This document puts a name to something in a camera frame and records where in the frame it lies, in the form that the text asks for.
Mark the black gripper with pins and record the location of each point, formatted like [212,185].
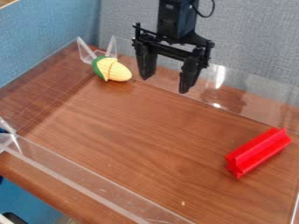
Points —
[151,44]

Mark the red plastic block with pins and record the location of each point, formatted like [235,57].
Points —
[256,151]

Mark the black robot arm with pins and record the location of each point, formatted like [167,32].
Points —
[176,18]

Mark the yellow toy corn cob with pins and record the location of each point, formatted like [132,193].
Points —
[110,69]

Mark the clear acrylic back barrier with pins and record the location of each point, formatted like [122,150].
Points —
[251,96]

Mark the clear acrylic barrier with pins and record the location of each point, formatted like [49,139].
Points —
[251,96]
[104,191]

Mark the clear acrylic front barrier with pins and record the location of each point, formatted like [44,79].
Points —
[104,191]

